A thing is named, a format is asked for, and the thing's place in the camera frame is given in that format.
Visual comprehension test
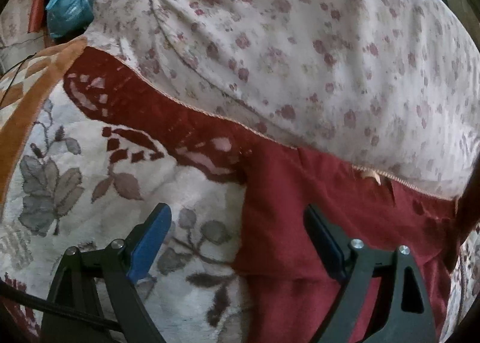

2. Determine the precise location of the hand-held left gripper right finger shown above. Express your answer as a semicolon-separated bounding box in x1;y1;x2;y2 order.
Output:
303;204;437;343

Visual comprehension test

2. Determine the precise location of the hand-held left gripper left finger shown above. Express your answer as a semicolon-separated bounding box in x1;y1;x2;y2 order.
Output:
40;202;173;343

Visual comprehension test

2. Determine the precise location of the dark red garment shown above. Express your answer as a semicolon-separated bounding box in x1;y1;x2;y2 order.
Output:
234;141;464;343

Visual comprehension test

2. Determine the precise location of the plush leaf print blanket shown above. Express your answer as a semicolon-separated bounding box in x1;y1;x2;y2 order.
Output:
0;45;480;343

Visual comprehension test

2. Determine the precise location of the orange patterned cloth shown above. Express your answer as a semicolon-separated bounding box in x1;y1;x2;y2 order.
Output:
0;36;89;212

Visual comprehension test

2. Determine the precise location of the floral print pillow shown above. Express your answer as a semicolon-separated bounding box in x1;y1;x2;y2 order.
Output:
88;0;480;201

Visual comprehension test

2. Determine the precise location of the blue plastic bag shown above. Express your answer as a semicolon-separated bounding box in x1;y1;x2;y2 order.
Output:
46;0;94;38

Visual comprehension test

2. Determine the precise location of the thick black cable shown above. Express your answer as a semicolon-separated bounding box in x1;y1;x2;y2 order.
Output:
0;276;121;332

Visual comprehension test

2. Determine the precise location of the thin black cable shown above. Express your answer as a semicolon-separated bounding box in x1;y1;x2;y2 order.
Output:
0;37;49;107

